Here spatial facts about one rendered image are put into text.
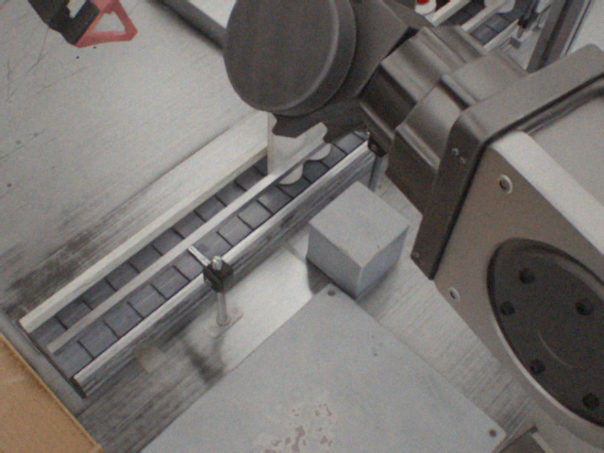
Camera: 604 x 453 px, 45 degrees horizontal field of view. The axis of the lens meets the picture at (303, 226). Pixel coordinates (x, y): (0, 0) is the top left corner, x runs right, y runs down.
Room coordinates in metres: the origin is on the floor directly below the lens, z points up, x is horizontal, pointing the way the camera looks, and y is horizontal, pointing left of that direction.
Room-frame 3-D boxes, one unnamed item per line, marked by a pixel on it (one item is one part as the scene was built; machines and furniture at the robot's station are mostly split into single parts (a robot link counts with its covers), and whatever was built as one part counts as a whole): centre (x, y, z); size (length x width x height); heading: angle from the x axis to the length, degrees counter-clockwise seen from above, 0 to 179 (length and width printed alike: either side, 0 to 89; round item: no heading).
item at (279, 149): (0.65, 0.03, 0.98); 0.05 x 0.05 x 0.20
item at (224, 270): (0.44, 0.11, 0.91); 0.07 x 0.03 x 0.16; 49
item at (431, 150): (0.25, -0.08, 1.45); 0.09 x 0.08 x 0.12; 128
